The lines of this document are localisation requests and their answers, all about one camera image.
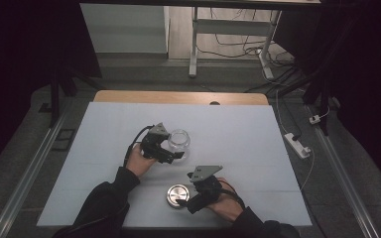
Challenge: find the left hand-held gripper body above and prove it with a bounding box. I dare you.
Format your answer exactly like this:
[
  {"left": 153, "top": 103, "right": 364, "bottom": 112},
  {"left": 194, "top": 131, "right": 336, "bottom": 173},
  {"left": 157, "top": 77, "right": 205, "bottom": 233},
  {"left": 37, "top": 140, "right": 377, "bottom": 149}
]
[{"left": 140, "top": 122, "right": 175, "bottom": 164}]

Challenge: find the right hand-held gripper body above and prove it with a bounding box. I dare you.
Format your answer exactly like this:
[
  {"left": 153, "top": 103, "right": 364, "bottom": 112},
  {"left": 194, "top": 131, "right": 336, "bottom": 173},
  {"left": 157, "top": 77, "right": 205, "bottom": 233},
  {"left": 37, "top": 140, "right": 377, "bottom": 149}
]
[{"left": 187, "top": 165, "right": 224, "bottom": 205}]

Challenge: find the round silver metal lid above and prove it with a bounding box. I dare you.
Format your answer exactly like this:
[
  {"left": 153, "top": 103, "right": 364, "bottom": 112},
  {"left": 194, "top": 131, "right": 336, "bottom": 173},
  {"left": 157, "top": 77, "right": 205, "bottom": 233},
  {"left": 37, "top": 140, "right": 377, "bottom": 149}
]
[{"left": 166, "top": 183, "right": 191, "bottom": 209}]

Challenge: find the clear glass jar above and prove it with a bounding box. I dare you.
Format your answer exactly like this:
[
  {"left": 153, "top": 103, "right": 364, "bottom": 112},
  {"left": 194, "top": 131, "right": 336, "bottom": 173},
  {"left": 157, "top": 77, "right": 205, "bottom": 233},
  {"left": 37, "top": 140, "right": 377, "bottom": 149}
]
[{"left": 167, "top": 128, "right": 191, "bottom": 160}]

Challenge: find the person's left hand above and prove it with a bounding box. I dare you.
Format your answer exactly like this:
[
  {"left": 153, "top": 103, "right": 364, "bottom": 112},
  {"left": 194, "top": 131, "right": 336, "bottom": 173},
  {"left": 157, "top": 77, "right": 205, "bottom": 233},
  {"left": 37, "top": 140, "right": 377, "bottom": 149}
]
[{"left": 125, "top": 143, "right": 159, "bottom": 179}]

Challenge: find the person's right hand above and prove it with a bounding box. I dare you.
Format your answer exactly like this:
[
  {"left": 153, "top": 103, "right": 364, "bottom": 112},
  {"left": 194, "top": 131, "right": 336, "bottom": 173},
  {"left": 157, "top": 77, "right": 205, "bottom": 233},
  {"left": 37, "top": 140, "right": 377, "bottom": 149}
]
[{"left": 205, "top": 177, "right": 246, "bottom": 223}]

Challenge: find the wooden table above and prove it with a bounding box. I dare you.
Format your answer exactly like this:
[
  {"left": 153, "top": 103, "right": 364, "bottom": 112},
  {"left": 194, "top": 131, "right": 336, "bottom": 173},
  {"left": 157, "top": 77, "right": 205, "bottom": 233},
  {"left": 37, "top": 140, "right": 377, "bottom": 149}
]
[{"left": 93, "top": 89, "right": 270, "bottom": 106}]

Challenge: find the pale blue table mat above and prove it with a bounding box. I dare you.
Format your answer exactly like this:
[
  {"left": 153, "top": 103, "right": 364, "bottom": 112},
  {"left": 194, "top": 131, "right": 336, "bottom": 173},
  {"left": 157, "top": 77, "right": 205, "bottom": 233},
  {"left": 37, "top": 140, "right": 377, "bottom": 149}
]
[{"left": 37, "top": 101, "right": 313, "bottom": 229}]

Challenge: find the white power strip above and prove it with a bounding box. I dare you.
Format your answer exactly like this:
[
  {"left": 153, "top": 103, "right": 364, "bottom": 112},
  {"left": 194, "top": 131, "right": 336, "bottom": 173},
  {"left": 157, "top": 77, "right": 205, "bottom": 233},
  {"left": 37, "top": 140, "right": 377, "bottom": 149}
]
[{"left": 284, "top": 132, "right": 313, "bottom": 160}]

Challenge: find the black metal stand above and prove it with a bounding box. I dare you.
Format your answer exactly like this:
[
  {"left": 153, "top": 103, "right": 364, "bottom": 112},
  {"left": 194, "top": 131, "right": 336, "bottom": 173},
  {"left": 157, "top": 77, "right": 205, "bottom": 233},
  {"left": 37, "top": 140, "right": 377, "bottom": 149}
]
[
  {"left": 39, "top": 63, "right": 78, "bottom": 129},
  {"left": 301, "top": 0, "right": 336, "bottom": 137}
]

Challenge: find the dark curtain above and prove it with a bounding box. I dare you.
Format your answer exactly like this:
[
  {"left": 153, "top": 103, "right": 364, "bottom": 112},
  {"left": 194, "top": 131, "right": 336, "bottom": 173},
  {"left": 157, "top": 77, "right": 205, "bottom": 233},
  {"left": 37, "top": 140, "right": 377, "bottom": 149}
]
[
  {"left": 0, "top": 0, "right": 103, "bottom": 181},
  {"left": 272, "top": 0, "right": 381, "bottom": 199}
]

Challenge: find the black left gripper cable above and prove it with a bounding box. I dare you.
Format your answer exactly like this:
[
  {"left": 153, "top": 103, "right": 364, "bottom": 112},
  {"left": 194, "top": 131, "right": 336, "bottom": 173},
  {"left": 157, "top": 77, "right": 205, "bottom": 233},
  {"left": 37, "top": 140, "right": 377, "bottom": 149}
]
[{"left": 52, "top": 124, "right": 156, "bottom": 238}]

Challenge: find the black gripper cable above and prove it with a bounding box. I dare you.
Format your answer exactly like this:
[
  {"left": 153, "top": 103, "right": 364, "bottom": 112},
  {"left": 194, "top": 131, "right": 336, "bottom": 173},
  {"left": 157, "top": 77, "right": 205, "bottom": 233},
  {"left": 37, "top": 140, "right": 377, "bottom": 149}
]
[
  {"left": 52, "top": 124, "right": 156, "bottom": 238},
  {"left": 218, "top": 179, "right": 246, "bottom": 210}
]

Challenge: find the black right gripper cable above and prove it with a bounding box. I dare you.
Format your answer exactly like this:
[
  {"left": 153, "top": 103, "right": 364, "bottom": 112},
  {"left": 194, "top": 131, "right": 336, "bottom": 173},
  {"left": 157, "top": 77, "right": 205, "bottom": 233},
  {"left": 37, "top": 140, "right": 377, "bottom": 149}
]
[{"left": 218, "top": 179, "right": 246, "bottom": 210}]

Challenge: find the black rectangular floor frame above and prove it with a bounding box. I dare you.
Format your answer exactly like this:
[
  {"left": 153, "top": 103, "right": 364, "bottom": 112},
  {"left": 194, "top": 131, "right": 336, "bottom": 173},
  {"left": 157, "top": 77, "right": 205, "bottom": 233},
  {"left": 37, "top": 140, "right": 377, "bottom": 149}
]
[{"left": 51, "top": 128, "right": 77, "bottom": 153}]

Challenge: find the thin white cable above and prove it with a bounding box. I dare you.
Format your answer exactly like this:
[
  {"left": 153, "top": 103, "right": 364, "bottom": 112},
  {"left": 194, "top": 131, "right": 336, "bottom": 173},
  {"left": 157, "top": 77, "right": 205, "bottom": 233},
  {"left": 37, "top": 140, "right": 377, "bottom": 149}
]
[{"left": 275, "top": 88, "right": 316, "bottom": 194}]

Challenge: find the white desk frame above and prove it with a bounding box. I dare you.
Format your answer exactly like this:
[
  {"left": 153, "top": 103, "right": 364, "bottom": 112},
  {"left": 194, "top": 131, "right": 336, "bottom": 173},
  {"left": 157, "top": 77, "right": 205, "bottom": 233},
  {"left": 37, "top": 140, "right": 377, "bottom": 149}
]
[{"left": 188, "top": 6, "right": 283, "bottom": 80}]

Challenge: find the tangle of black floor cables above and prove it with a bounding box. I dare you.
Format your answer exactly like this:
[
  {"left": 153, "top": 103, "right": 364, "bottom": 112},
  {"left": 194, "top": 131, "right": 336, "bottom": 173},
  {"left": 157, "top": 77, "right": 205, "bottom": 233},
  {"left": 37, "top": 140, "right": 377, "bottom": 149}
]
[{"left": 196, "top": 7, "right": 309, "bottom": 142}]

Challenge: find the aluminium floor rail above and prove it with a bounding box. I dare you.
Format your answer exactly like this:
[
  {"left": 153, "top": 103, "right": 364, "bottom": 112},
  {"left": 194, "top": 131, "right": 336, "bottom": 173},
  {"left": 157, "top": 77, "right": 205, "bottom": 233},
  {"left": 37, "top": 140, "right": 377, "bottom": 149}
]
[
  {"left": 0, "top": 98, "right": 74, "bottom": 238},
  {"left": 306, "top": 104, "right": 381, "bottom": 238}
]

